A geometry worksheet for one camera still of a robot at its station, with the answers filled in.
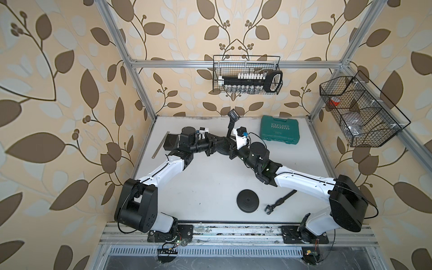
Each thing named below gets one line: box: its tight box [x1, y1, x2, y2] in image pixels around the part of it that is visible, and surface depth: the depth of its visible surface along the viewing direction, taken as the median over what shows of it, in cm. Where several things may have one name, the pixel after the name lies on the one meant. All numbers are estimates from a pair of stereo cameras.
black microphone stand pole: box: [226, 108, 241, 137], surface depth 65 cm
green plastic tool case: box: [259, 114, 300, 145], surface depth 110 cm
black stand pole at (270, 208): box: [264, 189, 298, 215], surface depth 82 cm
